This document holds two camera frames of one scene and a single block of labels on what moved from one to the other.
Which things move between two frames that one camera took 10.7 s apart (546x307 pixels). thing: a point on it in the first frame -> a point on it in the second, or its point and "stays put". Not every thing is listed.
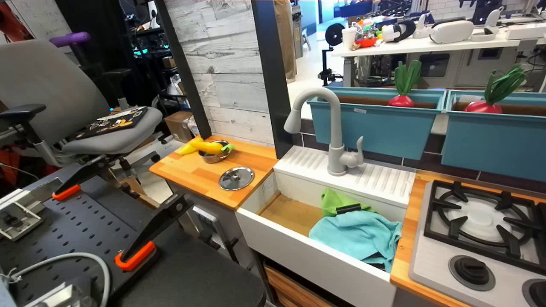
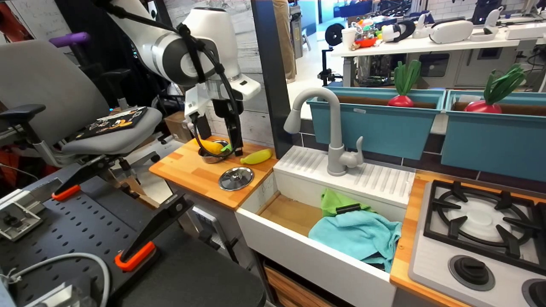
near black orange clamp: [143, 244] stays put
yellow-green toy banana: [198, 145] -> [257, 157]
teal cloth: [361, 232] stays put
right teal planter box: [508, 141] stays put
